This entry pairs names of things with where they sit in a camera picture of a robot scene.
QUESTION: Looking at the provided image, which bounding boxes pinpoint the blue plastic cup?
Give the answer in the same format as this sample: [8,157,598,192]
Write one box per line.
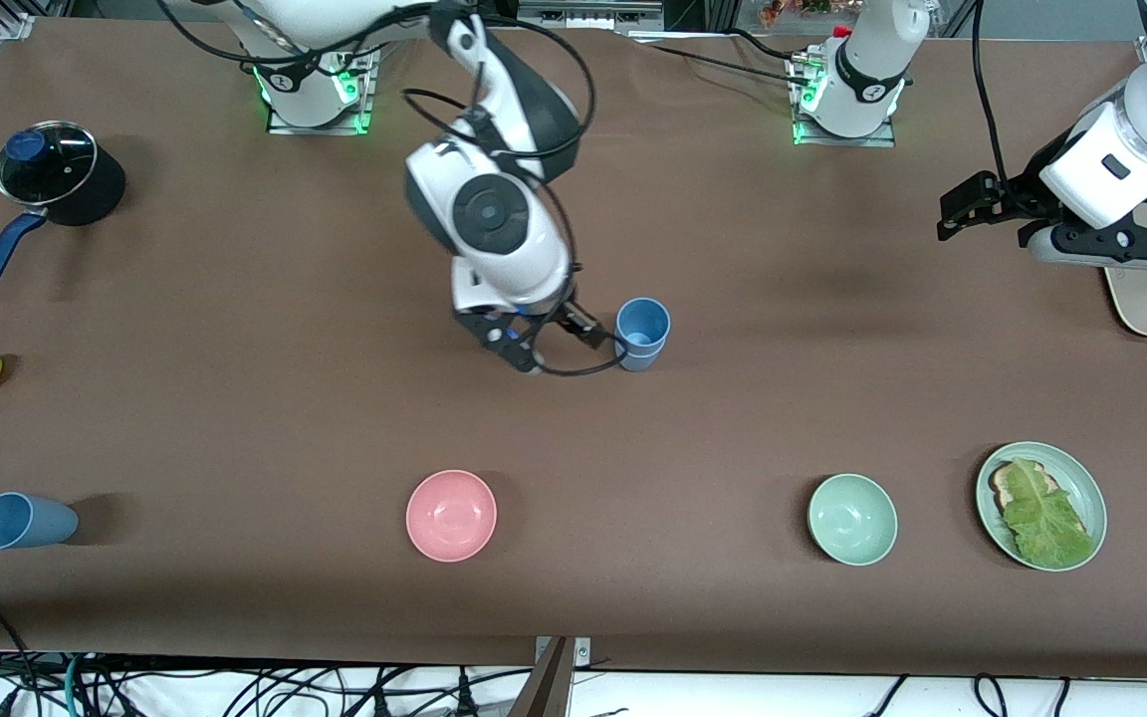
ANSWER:
[0,492,80,551]
[615,297,672,359]

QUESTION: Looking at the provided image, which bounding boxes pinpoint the pink bowl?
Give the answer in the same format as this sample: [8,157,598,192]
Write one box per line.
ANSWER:
[405,470,498,564]

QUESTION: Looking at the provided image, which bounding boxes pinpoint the toasted bread slice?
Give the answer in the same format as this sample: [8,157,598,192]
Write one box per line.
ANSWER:
[991,461,1062,517]

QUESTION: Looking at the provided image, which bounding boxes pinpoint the green plate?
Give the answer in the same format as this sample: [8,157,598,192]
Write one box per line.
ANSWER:
[976,441,1108,573]

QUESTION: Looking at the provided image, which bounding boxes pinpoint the grey box behind table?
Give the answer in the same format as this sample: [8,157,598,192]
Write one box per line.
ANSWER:
[516,0,666,31]

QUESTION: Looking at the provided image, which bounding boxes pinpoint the green lettuce leaf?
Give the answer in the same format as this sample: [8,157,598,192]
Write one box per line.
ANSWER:
[1003,459,1097,569]

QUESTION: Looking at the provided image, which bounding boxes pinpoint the mint green bowl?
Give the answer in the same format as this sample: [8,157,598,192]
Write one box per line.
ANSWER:
[807,473,899,567]

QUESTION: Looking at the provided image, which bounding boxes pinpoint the dark stand leg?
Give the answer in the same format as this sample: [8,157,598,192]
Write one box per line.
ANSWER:
[508,637,575,717]

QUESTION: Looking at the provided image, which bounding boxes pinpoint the glass lid blue knob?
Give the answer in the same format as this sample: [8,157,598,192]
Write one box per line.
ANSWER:
[0,120,99,207]

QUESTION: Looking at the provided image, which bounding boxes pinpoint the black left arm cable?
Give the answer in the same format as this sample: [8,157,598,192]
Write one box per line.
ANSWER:
[970,0,1018,188]

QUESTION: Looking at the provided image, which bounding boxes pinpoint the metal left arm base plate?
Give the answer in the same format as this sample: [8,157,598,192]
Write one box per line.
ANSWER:
[789,52,899,149]

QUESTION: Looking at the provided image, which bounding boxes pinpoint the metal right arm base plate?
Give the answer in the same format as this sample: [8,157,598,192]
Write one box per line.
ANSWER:
[267,44,377,136]

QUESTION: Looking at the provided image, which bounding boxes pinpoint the black cable on table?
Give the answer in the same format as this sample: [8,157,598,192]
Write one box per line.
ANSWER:
[723,28,805,63]
[645,42,815,89]

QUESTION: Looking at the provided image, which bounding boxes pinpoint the metal table bracket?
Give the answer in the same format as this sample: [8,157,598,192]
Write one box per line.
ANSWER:
[534,636,592,670]

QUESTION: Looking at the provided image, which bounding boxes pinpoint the black pot blue handle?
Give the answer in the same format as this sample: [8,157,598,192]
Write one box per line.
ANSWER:
[0,119,128,296]

